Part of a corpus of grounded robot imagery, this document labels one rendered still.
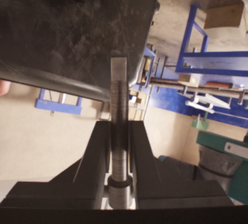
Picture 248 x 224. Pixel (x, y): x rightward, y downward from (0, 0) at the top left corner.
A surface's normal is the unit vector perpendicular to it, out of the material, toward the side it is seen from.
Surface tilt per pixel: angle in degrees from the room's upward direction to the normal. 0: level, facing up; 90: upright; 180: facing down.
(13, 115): 90
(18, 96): 90
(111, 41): 90
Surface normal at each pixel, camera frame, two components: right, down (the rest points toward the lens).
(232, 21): -0.68, -0.17
